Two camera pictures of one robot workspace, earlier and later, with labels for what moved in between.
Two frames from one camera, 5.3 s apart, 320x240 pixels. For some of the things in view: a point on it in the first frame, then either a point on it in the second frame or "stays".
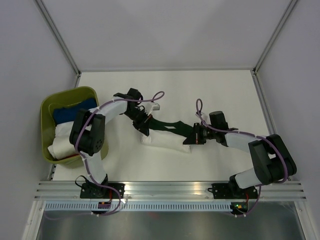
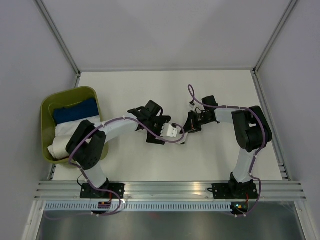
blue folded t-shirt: [68, 113] stays
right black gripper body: [201, 134] to [197, 120]
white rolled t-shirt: [62, 146] stays
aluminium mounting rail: [55, 190] stays
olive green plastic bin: [48, 128] stays
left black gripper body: [141, 119] to [156, 124]
